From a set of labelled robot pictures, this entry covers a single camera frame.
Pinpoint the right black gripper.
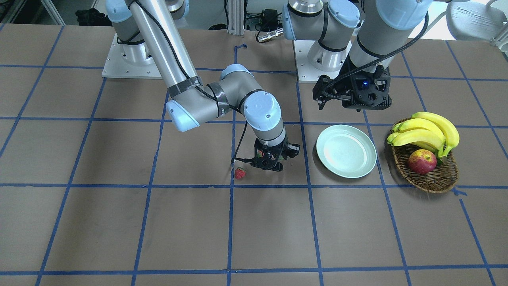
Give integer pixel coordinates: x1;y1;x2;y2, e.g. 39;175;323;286
251;139;300;172

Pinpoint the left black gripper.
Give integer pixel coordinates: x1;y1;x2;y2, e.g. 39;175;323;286
341;66;392;110

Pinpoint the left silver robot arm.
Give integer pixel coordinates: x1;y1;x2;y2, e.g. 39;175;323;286
282;0;432;111

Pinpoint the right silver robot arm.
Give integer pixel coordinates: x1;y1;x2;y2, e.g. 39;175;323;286
106;0;300;172

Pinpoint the light green plate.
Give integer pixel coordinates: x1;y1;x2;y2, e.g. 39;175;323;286
316;125;377;179

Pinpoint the yellow banana bunch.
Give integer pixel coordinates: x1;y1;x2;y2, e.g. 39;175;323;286
386;112;460;159

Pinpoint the red apple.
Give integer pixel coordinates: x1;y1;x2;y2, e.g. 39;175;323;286
407;149;437;174

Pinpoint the wicker fruit basket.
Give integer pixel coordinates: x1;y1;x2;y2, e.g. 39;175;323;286
391;118;459;193

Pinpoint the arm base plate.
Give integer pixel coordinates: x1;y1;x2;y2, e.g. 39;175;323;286
102;34;162;79
293;40;352;83

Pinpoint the aluminium frame post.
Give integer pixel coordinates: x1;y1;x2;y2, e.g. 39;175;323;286
226;0;246;37

